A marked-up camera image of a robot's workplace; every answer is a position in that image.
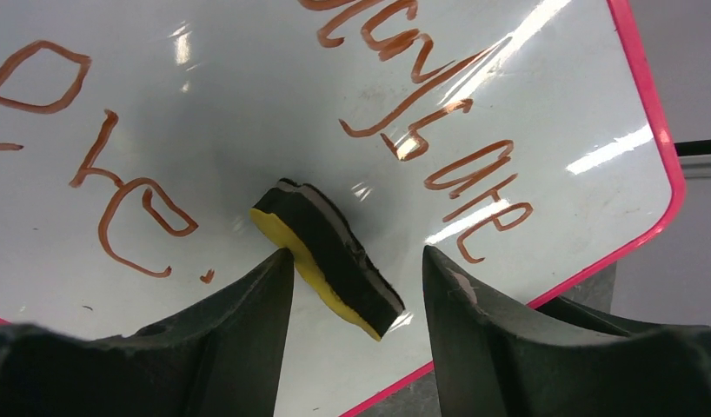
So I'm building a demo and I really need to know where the yellow bone-shaped eraser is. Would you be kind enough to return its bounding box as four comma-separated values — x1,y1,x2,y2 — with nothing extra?
249,178,405,341

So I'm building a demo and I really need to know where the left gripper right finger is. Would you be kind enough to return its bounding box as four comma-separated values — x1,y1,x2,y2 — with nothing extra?
422,246,711,416

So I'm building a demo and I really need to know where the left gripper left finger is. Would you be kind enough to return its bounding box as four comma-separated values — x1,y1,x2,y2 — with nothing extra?
0,249,294,416

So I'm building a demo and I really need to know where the pink framed whiteboard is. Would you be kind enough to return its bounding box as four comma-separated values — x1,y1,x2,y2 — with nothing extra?
0,1,685,416

